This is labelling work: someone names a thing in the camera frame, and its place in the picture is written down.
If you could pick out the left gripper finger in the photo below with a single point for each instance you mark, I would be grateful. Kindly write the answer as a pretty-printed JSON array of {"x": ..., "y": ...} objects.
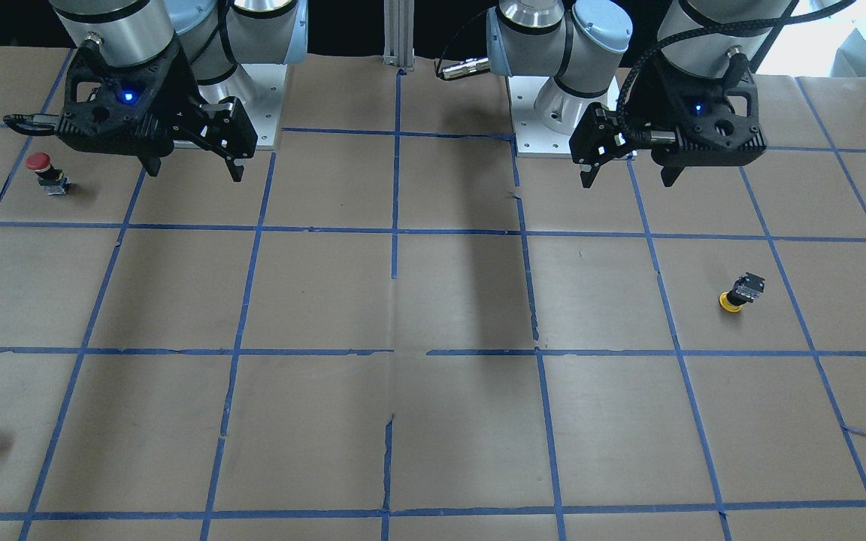
[
  {"x": 669, "y": 175},
  {"x": 597, "y": 140}
]

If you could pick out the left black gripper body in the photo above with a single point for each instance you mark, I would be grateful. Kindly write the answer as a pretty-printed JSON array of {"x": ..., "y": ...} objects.
[{"x": 644, "y": 103}]

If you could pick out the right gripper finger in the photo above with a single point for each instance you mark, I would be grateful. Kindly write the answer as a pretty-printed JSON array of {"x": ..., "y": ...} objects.
[
  {"x": 223, "y": 128},
  {"x": 152, "y": 164}
]

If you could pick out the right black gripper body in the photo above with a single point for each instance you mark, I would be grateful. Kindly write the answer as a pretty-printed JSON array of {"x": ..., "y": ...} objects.
[{"x": 182, "y": 88}]

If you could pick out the yellow push button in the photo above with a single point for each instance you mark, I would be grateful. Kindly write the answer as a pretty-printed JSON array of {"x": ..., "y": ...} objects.
[{"x": 744, "y": 290}]

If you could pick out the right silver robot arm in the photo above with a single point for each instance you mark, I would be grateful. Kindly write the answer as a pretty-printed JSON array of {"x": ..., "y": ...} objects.
[{"x": 216, "y": 36}]

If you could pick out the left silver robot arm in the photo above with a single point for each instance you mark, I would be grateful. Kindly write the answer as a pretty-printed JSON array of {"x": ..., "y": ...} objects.
[{"x": 584, "y": 45}]

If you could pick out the red push button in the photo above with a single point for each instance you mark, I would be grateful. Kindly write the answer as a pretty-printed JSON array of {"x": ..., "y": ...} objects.
[{"x": 51, "y": 179}]

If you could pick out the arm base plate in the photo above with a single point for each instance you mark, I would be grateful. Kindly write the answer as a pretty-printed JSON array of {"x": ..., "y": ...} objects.
[
  {"x": 261, "y": 88},
  {"x": 544, "y": 116}
]

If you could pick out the silver cable connector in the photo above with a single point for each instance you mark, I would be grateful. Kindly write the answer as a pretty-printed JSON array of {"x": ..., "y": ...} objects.
[{"x": 467, "y": 68}]

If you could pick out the aluminium frame post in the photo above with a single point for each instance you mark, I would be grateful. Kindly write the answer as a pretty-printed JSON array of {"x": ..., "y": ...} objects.
[{"x": 398, "y": 33}]

